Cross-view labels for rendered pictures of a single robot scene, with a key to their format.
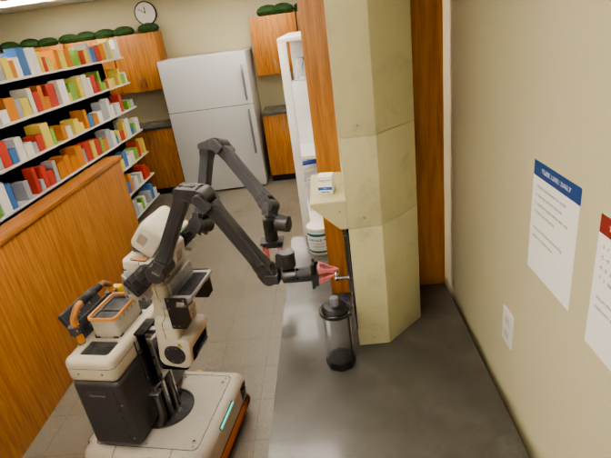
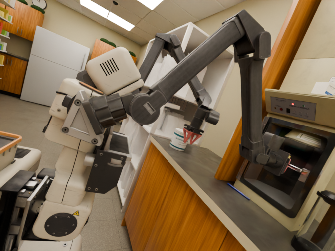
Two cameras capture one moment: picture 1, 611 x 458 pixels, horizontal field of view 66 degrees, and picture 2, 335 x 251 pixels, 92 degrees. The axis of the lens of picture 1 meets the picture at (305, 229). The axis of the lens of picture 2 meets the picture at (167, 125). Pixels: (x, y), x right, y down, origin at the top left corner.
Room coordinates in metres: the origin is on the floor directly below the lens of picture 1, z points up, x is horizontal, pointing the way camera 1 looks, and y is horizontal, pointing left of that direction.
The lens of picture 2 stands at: (1.24, 0.77, 1.28)
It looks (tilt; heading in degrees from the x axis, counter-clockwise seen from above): 9 degrees down; 326
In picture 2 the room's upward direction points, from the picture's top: 21 degrees clockwise
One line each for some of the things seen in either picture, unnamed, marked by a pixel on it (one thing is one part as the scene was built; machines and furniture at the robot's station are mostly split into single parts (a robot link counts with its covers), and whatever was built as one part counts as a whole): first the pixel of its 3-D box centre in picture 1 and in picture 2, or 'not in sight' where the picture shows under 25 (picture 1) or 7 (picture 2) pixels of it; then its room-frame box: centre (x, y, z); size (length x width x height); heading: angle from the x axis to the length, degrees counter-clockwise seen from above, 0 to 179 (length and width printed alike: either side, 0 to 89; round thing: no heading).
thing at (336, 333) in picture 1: (337, 334); (322, 225); (1.33, -0.06, 1.06); 0.11 x 0.11 x 0.21
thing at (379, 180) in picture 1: (382, 228); (302, 141); (1.56, -0.28, 1.33); 0.32 x 0.25 x 0.77; 176
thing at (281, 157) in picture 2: (306, 273); (273, 160); (1.53, 0.02, 1.20); 0.07 x 0.07 x 0.10; 85
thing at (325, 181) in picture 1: (325, 183); (322, 90); (1.52, -0.09, 1.54); 0.05 x 0.05 x 0.06; 74
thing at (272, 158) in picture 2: (289, 273); (265, 157); (1.53, 0.08, 1.21); 0.07 x 0.06 x 0.07; 85
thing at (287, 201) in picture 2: (348, 264); (278, 161); (1.57, -0.14, 1.19); 0.30 x 0.01 x 0.40; 175
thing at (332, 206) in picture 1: (327, 199); (300, 106); (1.57, -0.09, 1.46); 0.32 x 0.12 x 0.10; 176
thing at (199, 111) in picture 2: (270, 223); (201, 114); (1.89, 0.15, 1.27); 0.07 x 0.06 x 0.07; 59
